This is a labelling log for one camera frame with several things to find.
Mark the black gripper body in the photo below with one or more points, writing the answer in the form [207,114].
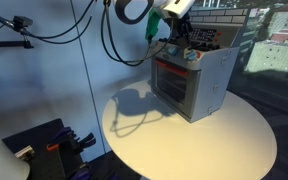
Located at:
[182,26]

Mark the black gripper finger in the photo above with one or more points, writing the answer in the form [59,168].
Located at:
[186,41]
[179,42]

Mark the blue stove knob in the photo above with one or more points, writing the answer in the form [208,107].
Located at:
[173,50]
[191,55]

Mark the grey toy stove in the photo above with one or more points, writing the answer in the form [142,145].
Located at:
[214,86]

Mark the round white table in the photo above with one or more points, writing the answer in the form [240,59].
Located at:
[200,146]

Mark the black tool rack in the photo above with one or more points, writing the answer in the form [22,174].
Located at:
[40,136]

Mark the silver metal clamp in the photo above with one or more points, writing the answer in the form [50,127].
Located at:
[25,152]

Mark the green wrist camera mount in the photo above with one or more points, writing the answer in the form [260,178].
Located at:
[152,25]

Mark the black stereo camera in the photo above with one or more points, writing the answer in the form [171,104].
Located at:
[23,21]

